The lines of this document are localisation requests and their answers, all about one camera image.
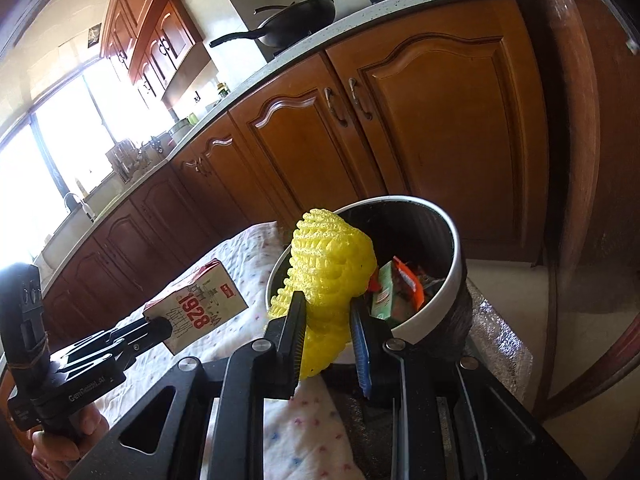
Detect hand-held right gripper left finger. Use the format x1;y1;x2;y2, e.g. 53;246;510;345
70;290;307;480

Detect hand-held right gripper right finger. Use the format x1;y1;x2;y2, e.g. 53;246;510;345
349;297;586;480

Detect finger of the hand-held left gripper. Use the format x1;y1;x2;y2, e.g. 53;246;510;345
50;316;174;368

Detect white carton with red print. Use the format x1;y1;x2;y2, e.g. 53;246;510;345
142;258;249;356

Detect green juice carton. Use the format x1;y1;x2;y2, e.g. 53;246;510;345
370;260;426;323

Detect yellow foam fruit net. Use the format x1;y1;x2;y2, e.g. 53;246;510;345
263;207;378;380

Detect red foil snack bag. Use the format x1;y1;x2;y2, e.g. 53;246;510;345
392;256;427;307

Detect white round trash bin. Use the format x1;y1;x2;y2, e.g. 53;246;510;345
264;195;467;367

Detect person's left hand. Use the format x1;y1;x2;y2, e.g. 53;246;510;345
27;402;111;480

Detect white printed tablecloth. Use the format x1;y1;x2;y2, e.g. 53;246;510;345
42;220;373;480

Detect white kitchen sink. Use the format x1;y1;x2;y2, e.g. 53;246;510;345
41;204;123;273

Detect sink faucet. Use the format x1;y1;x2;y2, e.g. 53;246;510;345
64;192;97;224

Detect utensil rack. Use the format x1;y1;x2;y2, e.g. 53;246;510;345
105;139;147;182

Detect kitchen window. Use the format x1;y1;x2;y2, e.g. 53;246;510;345
0;57;173;281

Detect wooden base cabinets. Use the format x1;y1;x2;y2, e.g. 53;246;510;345
42;0;551;356

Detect speckled white countertop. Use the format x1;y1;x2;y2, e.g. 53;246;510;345
40;0;519;281

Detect wooden glass door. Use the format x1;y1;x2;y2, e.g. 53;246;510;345
520;0;640;423

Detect black wok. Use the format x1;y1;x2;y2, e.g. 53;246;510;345
209;0;337;52

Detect wooden wall cabinets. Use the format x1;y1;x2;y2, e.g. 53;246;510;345
99;0;212;107

